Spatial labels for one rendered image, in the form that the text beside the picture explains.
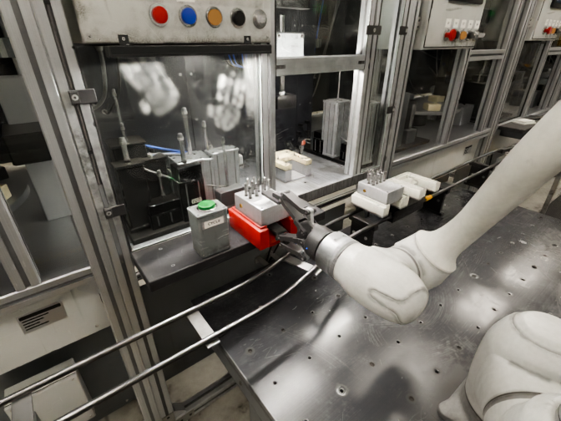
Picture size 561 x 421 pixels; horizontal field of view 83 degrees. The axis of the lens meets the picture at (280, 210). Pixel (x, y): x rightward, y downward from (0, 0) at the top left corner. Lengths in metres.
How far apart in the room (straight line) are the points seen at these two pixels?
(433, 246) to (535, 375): 0.25
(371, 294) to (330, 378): 0.32
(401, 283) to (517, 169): 0.23
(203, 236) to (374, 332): 0.52
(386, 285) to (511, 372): 0.24
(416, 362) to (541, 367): 0.32
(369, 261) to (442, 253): 0.16
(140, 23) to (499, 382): 0.91
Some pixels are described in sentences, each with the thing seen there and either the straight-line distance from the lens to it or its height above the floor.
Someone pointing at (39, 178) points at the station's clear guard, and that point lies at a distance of 0.80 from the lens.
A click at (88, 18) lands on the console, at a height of 1.41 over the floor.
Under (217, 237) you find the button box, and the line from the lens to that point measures 0.79.
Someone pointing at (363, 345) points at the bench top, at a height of 0.68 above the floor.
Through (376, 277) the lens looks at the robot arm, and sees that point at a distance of 0.57.
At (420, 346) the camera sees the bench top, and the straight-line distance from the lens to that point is 0.96.
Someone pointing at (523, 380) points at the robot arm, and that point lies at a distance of 0.68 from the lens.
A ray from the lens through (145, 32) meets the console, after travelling 0.76.
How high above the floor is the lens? 1.38
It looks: 28 degrees down
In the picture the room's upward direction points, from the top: straight up
